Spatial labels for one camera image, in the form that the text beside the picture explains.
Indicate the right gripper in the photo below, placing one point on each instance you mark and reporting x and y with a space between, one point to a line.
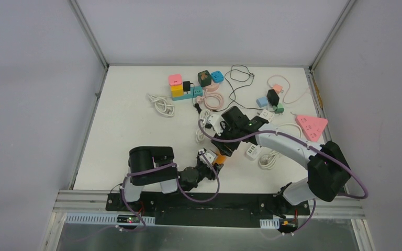
223 150

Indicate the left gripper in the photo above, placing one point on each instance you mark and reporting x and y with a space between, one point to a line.
208 165

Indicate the orange power strip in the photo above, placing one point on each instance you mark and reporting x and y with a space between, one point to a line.
220 159

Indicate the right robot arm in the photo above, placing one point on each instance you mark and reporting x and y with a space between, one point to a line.
327 170

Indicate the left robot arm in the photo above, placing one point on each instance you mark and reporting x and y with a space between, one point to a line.
155 164

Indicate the white cube plug adapter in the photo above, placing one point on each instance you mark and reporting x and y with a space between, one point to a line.
267 115

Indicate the round pink socket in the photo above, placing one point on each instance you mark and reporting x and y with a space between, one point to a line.
212 87

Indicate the blue cube socket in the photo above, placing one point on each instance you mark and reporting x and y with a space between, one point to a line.
217 76

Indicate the dark green cube socket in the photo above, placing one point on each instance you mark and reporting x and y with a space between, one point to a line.
204 78

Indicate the yellow cube socket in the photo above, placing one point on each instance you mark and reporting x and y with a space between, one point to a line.
177 90

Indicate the pink cube socket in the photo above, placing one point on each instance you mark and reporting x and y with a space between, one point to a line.
175 80

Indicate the white power strip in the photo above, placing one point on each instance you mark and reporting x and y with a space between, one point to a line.
253 152

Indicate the light blue charger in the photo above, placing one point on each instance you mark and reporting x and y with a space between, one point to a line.
262 102

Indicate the teal power strip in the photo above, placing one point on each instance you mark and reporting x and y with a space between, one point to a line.
195 91

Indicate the green charger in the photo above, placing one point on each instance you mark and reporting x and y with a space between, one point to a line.
279 108

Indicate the black power adapter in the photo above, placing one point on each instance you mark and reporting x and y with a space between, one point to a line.
272 97

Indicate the salmon pink charger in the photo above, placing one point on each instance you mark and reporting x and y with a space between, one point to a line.
278 88

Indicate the pink triangular power strip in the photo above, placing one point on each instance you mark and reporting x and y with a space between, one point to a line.
312 127

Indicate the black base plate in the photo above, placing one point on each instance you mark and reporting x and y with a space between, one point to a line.
225 210

